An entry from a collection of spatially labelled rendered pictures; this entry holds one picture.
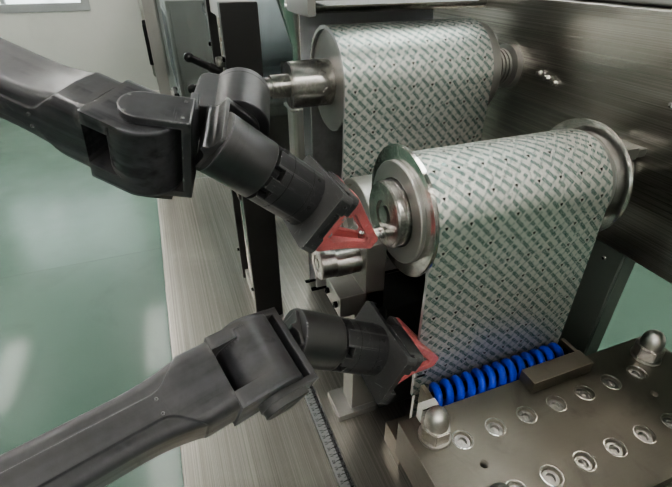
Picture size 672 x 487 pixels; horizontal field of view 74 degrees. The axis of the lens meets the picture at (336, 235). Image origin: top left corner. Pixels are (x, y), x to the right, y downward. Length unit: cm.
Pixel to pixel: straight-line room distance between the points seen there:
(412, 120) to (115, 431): 52
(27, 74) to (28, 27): 557
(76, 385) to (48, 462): 183
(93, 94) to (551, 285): 53
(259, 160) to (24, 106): 19
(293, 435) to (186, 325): 32
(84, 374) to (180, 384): 186
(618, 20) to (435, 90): 23
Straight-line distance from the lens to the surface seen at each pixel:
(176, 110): 38
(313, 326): 44
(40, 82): 44
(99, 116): 39
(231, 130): 37
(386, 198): 47
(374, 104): 64
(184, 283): 101
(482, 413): 59
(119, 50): 595
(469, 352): 61
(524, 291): 59
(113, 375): 217
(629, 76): 70
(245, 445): 71
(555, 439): 60
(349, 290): 56
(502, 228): 51
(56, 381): 226
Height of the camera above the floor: 149
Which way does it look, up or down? 32 degrees down
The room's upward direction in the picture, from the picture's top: straight up
